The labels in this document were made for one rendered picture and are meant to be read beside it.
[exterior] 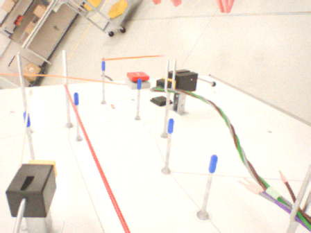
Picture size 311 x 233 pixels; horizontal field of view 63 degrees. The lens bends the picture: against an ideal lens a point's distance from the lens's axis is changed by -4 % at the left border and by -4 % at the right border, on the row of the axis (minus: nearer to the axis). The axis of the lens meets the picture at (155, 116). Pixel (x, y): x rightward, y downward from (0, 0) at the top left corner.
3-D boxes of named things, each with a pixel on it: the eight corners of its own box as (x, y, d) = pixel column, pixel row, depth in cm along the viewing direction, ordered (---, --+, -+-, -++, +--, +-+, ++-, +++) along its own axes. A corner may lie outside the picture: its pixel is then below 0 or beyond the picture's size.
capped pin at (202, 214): (198, 220, 30) (211, 159, 26) (194, 211, 31) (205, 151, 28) (210, 219, 30) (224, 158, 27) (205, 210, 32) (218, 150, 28)
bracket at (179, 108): (189, 113, 59) (191, 92, 57) (181, 116, 57) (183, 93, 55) (175, 106, 62) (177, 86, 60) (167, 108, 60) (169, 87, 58)
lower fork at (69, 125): (63, 124, 50) (57, 50, 44) (73, 123, 51) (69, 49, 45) (65, 129, 48) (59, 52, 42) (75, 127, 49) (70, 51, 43)
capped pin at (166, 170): (158, 171, 38) (163, 118, 35) (164, 167, 39) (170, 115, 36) (166, 176, 38) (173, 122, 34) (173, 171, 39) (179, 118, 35)
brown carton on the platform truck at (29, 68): (37, 70, 741) (26, 63, 721) (41, 68, 698) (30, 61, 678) (30, 82, 731) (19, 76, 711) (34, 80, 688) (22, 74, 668)
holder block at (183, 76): (196, 91, 58) (198, 73, 56) (177, 95, 54) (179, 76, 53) (182, 85, 61) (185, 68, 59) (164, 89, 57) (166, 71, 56)
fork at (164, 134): (165, 132, 50) (172, 57, 44) (171, 136, 48) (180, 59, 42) (157, 135, 48) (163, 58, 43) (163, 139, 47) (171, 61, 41)
